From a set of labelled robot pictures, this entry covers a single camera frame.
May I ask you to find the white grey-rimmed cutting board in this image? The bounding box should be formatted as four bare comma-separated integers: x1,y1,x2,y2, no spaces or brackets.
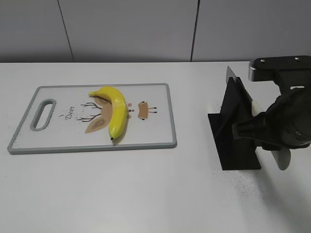
8,83,177,154

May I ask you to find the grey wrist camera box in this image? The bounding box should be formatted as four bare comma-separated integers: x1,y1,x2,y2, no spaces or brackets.
248,55,311,82

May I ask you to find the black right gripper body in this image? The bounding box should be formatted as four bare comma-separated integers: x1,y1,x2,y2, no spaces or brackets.
232,70,311,151

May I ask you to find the yellow plastic banana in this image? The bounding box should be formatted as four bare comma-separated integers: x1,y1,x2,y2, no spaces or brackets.
89,86,128,140

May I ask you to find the black knife stand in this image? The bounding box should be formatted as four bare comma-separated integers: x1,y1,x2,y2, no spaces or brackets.
208,77,261,170

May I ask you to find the white-handled knife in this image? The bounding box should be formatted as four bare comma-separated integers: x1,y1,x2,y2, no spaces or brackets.
225,66,291,170

